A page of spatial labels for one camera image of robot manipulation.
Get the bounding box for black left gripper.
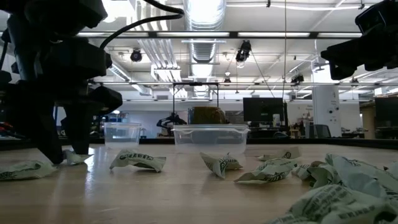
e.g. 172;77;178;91
0;79;124;164

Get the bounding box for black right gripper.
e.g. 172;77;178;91
320;24;398;81

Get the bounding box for pile of packets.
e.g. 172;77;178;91
264;183;398;224

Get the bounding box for white pillar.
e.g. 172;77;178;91
312;85;342;138

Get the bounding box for small clear plastic cup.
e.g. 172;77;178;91
103;121;142;150

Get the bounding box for black computer monitor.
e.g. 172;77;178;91
374;96;398;129
243;97;289;123

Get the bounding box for dark office chair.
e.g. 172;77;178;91
309;124;332;139

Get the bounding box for overhead light bar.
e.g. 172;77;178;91
88;82;398;87
76;30;364;39

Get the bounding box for black round ceiling lamp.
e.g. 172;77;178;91
129;49;143;63

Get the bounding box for green brown ceramic mug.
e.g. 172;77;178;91
187;106;227;126

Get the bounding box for large clear plastic container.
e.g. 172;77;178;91
171;124;251;156

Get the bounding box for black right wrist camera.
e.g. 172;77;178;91
354;0;398;35

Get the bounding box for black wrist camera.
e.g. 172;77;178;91
354;0;398;35
40;37;113;80

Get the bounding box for thin hanging cable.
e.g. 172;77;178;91
282;0;287;100

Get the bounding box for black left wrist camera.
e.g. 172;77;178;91
40;37;113;80

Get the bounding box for black overhead camera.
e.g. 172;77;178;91
235;39;252;63

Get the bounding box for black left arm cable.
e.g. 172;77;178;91
99;0;185;49

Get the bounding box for silver ventilation duct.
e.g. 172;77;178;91
182;0;227;98

